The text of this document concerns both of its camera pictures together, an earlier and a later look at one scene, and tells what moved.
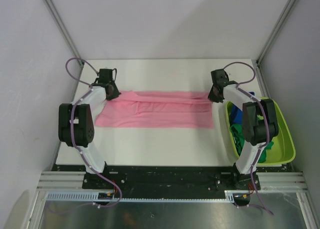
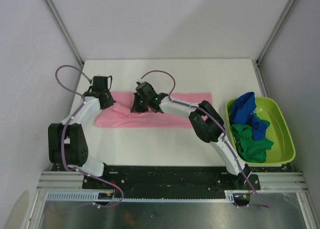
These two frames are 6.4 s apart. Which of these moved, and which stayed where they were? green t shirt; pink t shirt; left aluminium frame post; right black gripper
Moved: right black gripper
Stayed: left aluminium frame post; pink t shirt; green t shirt
